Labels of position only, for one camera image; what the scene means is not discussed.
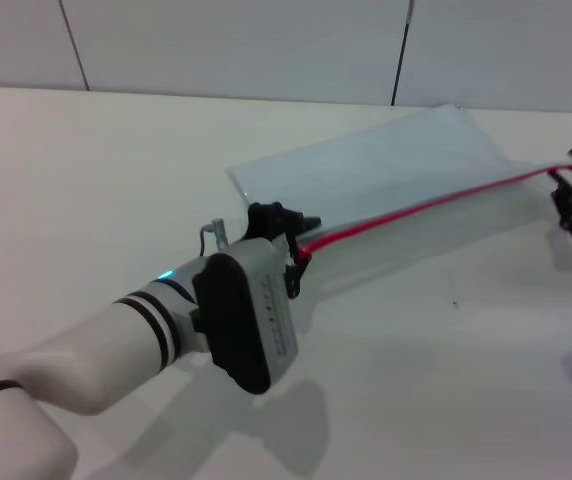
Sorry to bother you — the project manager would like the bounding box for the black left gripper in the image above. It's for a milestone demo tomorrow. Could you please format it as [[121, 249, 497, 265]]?
[[244, 200, 323, 301]]

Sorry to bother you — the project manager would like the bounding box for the thin dark wall strip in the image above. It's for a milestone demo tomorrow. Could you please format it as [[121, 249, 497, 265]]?
[[390, 0, 415, 107], [58, 0, 91, 92]]

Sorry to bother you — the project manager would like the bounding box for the clear document bag red zip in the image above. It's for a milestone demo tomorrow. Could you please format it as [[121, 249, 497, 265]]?
[[226, 102, 572, 321]]

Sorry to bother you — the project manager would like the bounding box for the grey cable with metal plug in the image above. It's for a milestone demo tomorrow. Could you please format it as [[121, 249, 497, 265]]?
[[199, 216, 230, 257]]

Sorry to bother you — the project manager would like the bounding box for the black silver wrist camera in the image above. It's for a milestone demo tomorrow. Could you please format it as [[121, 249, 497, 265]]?
[[191, 249, 301, 397]]

